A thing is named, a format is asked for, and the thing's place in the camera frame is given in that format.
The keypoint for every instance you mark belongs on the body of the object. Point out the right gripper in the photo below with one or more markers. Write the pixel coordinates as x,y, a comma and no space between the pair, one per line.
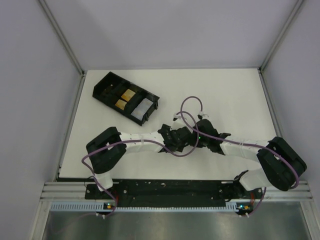
198,136

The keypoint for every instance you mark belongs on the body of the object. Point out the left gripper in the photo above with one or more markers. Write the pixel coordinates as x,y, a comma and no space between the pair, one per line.
180,136

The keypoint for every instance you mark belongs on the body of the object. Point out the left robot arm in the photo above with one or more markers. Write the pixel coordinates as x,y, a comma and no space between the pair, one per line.
106,150

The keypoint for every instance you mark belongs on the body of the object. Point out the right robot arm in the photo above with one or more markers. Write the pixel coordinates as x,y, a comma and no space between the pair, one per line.
280,166

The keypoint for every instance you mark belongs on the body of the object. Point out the white card in tray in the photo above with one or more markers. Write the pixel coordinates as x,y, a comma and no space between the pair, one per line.
142,109

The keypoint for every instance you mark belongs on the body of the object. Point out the upper gold card in tray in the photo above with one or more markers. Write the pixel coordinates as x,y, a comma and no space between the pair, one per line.
128,94

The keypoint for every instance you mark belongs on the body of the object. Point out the gold card in tray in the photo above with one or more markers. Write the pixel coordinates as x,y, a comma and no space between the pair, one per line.
121,104
128,94

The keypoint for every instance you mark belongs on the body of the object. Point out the lower gold card in tray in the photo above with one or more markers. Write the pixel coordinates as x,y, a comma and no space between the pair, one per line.
121,104

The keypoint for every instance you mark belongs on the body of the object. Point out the black organizer tray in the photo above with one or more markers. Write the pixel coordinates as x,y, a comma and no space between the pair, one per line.
110,89

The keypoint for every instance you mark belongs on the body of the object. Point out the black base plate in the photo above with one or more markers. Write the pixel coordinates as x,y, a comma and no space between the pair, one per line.
160,193

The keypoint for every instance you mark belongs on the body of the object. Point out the right aluminium frame post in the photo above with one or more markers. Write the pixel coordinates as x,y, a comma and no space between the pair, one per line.
282,34

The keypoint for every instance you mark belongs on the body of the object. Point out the aluminium frame post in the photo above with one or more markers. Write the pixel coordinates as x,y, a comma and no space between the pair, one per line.
282,34
60,35

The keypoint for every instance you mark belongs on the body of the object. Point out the left aluminium frame post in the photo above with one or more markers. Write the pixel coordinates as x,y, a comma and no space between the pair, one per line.
60,35

